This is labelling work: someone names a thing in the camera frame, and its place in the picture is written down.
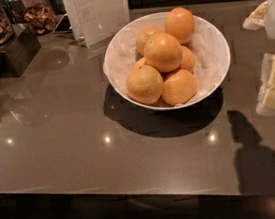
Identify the white paper bowl liner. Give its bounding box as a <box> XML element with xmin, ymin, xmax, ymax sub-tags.
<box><xmin>98</xmin><ymin>13</ymin><xmax>234</xmax><ymax>116</ymax></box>

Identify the clear acrylic sign holder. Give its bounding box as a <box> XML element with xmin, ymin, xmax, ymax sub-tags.
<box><xmin>63</xmin><ymin>0</ymin><xmax>130</xmax><ymax>48</ymax></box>

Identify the small hidden orange left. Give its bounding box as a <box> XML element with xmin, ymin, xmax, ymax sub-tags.
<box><xmin>133</xmin><ymin>57</ymin><xmax>146</xmax><ymax>69</ymax></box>

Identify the front right orange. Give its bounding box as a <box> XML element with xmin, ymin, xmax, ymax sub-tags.
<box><xmin>162</xmin><ymin>68</ymin><xmax>198</xmax><ymax>106</ymax></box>

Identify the white ceramic bowl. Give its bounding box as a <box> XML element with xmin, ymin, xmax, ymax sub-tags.
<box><xmin>97</xmin><ymin>3</ymin><xmax>237</xmax><ymax>119</ymax></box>

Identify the front left orange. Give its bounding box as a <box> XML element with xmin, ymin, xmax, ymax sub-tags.
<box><xmin>126</xmin><ymin>64</ymin><xmax>163</xmax><ymax>105</ymax></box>

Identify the bowl of dried fruit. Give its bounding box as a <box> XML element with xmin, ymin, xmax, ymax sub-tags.
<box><xmin>13</xmin><ymin>3</ymin><xmax>57</xmax><ymax>36</ymax></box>

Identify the large centre orange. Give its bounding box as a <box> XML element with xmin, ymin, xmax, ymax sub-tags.
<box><xmin>144</xmin><ymin>32</ymin><xmax>183</xmax><ymax>73</ymax></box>

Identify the top orange at back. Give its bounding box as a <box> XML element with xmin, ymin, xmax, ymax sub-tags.
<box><xmin>163</xmin><ymin>7</ymin><xmax>195</xmax><ymax>44</ymax></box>

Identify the back left orange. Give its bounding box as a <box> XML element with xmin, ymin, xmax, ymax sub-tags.
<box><xmin>135</xmin><ymin>26</ymin><xmax>162</xmax><ymax>55</ymax></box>

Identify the dark square jar stand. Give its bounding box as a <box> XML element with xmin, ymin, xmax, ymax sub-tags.
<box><xmin>0</xmin><ymin>23</ymin><xmax>41</xmax><ymax>78</ymax></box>

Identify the right middle orange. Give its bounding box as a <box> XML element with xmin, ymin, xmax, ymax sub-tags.
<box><xmin>179</xmin><ymin>46</ymin><xmax>195</xmax><ymax>72</ymax></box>

